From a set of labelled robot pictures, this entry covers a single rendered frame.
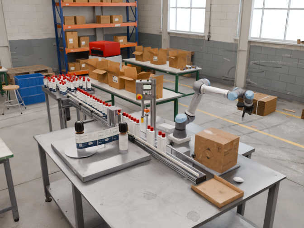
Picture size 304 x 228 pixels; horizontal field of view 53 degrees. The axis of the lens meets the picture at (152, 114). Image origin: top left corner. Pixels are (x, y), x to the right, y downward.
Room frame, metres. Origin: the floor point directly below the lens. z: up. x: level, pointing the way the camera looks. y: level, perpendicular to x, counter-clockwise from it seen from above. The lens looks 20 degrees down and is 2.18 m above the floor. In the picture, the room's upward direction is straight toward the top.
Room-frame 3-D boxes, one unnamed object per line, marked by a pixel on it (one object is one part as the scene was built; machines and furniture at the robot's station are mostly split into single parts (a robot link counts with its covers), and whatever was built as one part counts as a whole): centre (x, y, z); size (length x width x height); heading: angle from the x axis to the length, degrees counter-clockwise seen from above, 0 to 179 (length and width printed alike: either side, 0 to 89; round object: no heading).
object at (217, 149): (2.42, -0.57, 0.99); 0.30 x 0.24 x 0.27; 43
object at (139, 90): (2.94, 0.08, 1.38); 0.17 x 0.10 x 0.19; 91
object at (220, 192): (1.99, -0.50, 0.85); 0.30 x 0.26 x 0.04; 36
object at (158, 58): (7.67, -0.13, 0.97); 0.42 x 0.39 x 0.37; 126
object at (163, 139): (2.54, -0.11, 0.98); 0.05 x 0.05 x 0.20
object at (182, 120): (2.97, -0.31, 1.04); 0.13 x 0.12 x 0.14; 142
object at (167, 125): (3.29, -0.18, 0.86); 0.27 x 0.20 x 0.05; 45
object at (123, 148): (2.58, 0.26, 1.03); 0.09 x 0.09 x 0.30
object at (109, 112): (3.09, 0.40, 1.01); 0.14 x 0.13 x 0.26; 36
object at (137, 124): (2.90, 0.15, 0.98); 0.05 x 0.05 x 0.20
